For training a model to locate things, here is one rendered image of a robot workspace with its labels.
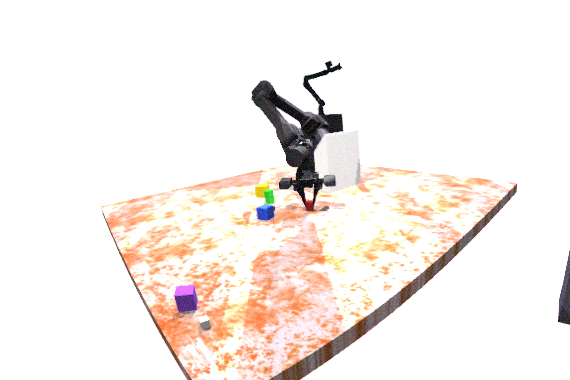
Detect blue cube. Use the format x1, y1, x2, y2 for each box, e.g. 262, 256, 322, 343
256, 205, 274, 221

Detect purple cube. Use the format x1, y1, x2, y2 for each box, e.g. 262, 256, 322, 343
174, 284, 198, 312

